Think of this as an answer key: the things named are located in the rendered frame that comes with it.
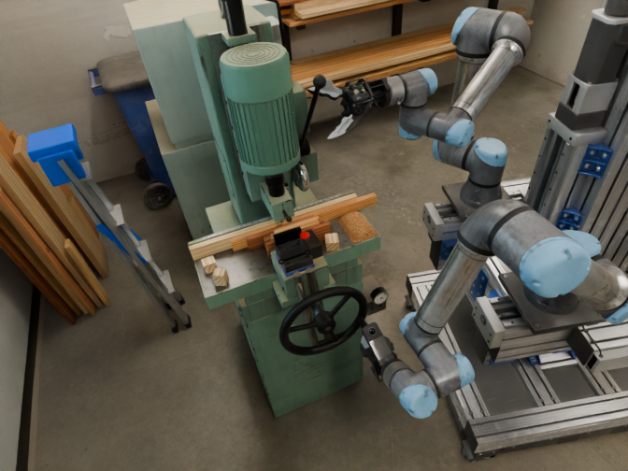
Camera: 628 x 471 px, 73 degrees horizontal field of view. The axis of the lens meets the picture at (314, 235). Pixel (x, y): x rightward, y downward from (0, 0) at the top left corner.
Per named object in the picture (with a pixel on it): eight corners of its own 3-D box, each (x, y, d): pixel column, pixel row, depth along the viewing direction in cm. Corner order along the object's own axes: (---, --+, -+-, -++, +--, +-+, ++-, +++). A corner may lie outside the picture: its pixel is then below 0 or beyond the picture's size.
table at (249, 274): (215, 335, 125) (209, 321, 121) (195, 266, 147) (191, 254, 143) (395, 266, 139) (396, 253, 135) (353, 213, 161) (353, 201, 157)
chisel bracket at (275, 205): (275, 226, 137) (271, 206, 131) (262, 202, 147) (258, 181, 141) (296, 219, 138) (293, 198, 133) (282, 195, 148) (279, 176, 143)
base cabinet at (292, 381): (274, 420, 190) (244, 326, 143) (240, 322, 231) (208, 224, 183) (363, 380, 201) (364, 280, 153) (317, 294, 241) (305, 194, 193)
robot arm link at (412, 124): (423, 147, 125) (427, 112, 117) (392, 135, 131) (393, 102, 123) (438, 135, 129) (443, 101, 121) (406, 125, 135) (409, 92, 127)
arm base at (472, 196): (490, 182, 171) (495, 162, 165) (508, 206, 160) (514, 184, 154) (453, 188, 171) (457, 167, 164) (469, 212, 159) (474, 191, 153)
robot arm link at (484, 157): (492, 189, 153) (501, 157, 143) (458, 177, 160) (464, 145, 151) (507, 174, 159) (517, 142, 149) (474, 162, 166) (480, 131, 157)
